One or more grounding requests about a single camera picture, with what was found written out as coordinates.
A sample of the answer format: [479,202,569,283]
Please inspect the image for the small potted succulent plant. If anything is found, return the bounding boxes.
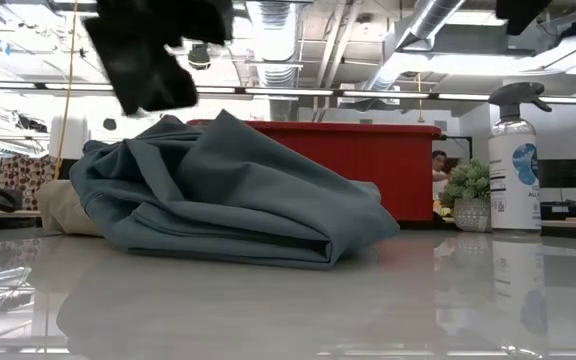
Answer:
[440,159,493,233]

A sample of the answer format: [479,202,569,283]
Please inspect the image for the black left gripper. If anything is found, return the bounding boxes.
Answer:
[82,0,235,117]

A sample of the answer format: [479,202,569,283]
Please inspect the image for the red plastic laundry bin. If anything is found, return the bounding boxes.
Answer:
[186,118,443,223]

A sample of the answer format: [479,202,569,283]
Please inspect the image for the person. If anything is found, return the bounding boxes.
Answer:
[431,149,453,216]

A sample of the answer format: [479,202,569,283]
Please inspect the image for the yellow cable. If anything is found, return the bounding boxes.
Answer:
[53,0,79,181]

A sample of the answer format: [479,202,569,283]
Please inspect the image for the grey-teal trousers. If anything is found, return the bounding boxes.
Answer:
[69,109,401,271]

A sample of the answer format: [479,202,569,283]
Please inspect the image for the black monitor on arm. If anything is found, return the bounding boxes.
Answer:
[539,158,576,220]

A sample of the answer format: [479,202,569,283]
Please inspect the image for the white pillar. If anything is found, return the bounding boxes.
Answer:
[49,115,92,160]

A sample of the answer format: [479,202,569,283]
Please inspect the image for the patterned fabric bag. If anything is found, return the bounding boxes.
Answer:
[0,154,62,211]

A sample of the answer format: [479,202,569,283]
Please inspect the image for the black ceiling dome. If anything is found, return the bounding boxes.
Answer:
[187,43,213,70]

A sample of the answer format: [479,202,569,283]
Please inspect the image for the silver ventilation duct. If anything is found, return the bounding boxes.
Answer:
[247,0,302,121]

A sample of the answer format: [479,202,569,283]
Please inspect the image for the white spray bottle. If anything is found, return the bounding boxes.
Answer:
[487,81,554,231]

